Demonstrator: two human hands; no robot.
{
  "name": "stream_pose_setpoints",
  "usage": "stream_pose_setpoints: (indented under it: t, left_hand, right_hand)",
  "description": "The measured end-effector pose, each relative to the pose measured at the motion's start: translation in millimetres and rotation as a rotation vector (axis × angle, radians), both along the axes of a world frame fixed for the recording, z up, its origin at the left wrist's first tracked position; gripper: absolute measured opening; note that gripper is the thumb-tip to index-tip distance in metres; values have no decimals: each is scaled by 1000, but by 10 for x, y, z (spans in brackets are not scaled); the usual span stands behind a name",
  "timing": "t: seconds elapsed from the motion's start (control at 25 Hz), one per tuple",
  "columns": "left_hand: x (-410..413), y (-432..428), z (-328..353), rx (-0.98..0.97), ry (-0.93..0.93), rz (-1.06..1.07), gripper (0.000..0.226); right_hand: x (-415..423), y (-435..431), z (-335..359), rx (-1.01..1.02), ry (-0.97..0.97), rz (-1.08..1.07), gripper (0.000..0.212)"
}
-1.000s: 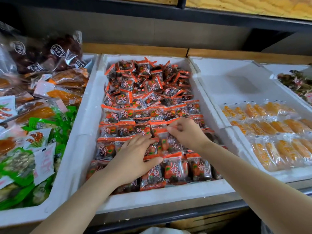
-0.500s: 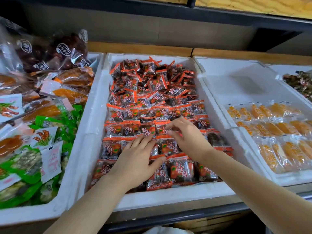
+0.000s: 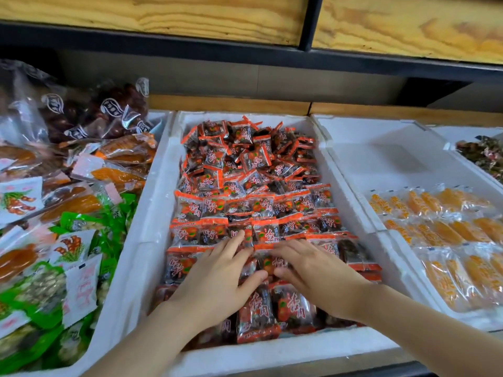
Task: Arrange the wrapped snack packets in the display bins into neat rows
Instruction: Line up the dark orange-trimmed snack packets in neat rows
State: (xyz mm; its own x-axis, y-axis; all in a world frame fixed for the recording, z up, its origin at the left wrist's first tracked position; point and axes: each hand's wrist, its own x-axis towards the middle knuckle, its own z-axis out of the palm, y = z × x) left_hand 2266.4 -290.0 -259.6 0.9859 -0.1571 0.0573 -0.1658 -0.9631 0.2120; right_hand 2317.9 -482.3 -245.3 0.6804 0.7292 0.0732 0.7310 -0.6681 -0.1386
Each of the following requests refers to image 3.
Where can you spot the pile of red-orange snack packets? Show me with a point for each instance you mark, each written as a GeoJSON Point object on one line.
{"type": "Point", "coordinates": [251, 184]}

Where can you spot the pile of dark red-fruit packets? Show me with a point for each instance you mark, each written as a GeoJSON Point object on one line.
{"type": "Point", "coordinates": [78, 109]}

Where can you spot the person's right forearm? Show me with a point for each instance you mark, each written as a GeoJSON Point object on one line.
{"type": "Point", "coordinates": [424, 337]}

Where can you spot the black metal shelf frame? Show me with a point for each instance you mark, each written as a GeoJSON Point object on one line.
{"type": "Point", "coordinates": [235, 50]}

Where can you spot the pile of yellow snack packets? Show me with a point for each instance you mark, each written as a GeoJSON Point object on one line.
{"type": "Point", "coordinates": [452, 231]}

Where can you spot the pile of orange dried-fruit packets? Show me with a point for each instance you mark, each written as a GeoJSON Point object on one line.
{"type": "Point", "coordinates": [118, 153]}

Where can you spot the wooden shelf board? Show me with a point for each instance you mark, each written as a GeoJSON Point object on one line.
{"type": "Point", "coordinates": [157, 15]}
{"type": "Point", "coordinates": [412, 23]}

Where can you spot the person's right hand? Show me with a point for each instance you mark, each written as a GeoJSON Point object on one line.
{"type": "Point", "coordinates": [320, 278]}

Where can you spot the white foam box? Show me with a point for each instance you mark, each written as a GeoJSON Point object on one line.
{"type": "Point", "coordinates": [452, 135]}
{"type": "Point", "coordinates": [149, 247]}
{"type": "Point", "coordinates": [377, 153]}
{"type": "Point", "coordinates": [157, 153]}

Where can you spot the person's left forearm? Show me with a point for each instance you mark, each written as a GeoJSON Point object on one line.
{"type": "Point", "coordinates": [145, 343]}

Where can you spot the person's right thumb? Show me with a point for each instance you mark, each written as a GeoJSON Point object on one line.
{"type": "Point", "coordinates": [286, 276]}

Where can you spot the person's left hand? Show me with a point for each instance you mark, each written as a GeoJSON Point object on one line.
{"type": "Point", "coordinates": [210, 286]}

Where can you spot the person's left thumb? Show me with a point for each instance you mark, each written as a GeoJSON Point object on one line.
{"type": "Point", "coordinates": [253, 281]}

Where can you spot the pile of dark green snacks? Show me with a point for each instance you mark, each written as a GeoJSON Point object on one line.
{"type": "Point", "coordinates": [481, 153]}

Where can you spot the wooden back rail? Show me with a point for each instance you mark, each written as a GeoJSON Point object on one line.
{"type": "Point", "coordinates": [235, 104]}

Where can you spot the pile of green snack packets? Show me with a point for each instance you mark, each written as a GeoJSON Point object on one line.
{"type": "Point", "coordinates": [35, 298]}

